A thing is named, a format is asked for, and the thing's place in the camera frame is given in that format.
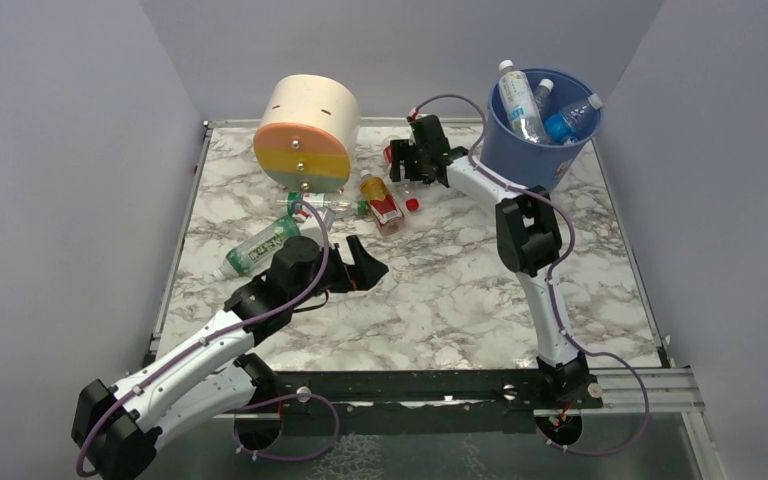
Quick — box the red label clear bottle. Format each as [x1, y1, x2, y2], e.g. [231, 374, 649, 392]
[384, 143, 421, 212]

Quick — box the red yellow label juice bottle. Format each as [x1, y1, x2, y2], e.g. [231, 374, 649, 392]
[359, 171, 405, 236]

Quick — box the white blue label tea bottle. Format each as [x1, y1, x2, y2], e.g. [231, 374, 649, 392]
[498, 60, 551, 145]

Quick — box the white green label bottle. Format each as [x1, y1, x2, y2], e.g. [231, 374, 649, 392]
[533, 78, 554, 118]

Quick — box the blue label clear bottle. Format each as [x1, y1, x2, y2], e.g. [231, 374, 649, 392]
[544, 94, 604, 145]

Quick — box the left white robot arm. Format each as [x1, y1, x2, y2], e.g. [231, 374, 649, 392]
[71, 235, 389, 479]

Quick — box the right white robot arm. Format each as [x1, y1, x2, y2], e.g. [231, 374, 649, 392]
[390, 114, 590, 402]

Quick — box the blue plastic bin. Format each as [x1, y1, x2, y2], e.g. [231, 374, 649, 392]
[480, 68, 603, 192]

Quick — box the green label tea bottle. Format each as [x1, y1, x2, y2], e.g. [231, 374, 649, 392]
[209, 215, 300, 281]

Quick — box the green cap clear bottle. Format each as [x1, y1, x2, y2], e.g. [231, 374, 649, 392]
[277, 192, 369, 220]

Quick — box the beige round drum box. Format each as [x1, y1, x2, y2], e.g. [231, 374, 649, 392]
[253, 74, 361, 193]

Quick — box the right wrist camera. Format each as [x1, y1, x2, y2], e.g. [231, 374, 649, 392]
[406, 110, 434, 138]

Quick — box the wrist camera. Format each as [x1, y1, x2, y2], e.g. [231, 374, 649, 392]
[292, 207, 336, 247]
[406, 110, 434, 138]

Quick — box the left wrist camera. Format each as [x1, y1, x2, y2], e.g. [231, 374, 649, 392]
[292, 207, 336, 247]

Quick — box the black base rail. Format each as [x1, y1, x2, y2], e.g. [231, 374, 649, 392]
[140, 354, 624, 439]

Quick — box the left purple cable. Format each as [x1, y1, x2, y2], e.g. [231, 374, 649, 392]
[75, 198, 342, 478]

